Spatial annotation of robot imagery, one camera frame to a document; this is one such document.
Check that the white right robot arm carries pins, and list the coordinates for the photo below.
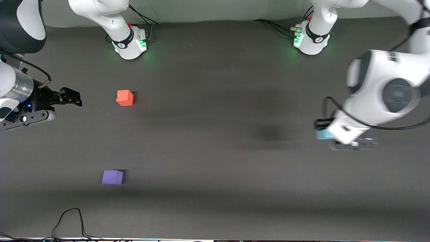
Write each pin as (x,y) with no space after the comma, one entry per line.
(100,13)

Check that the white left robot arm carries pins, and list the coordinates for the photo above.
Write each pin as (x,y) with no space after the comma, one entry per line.
(386,77)

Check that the orange foam block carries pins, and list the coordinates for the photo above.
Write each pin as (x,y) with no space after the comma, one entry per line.
(125,98)

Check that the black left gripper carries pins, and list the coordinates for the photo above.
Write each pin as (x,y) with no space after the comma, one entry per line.
(320,124)

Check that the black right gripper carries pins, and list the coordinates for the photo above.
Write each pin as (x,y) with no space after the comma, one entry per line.
(42,97)

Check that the light blue foam block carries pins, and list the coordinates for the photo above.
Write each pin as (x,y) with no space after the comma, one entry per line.
(324,135)

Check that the purple foam block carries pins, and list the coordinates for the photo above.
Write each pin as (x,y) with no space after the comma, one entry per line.
(112,177)

